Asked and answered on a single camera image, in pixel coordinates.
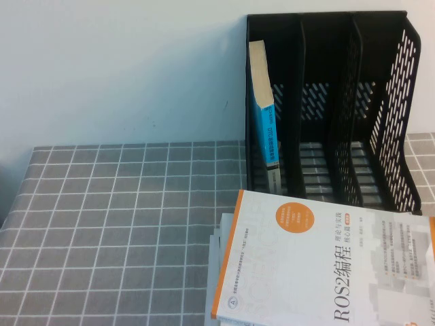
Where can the white orange ROS2 book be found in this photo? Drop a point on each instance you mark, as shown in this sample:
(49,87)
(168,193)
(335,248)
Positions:
(306,258)

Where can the blue spine thick book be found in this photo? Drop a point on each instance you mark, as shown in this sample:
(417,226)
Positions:
(268,136)

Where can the white car suspension book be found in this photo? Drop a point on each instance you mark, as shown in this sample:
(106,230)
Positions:
(225,231)

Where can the white-edged book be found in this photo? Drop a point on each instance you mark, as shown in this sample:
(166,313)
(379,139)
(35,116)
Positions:
(216,244)

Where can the black plastic book stand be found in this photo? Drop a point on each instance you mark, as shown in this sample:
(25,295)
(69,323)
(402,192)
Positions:
(316,102)

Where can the grey cover book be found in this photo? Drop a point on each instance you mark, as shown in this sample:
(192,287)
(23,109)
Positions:
(208,288)

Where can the grey checked tablecloth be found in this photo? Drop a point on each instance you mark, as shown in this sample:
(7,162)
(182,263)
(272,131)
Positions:
(102,220)

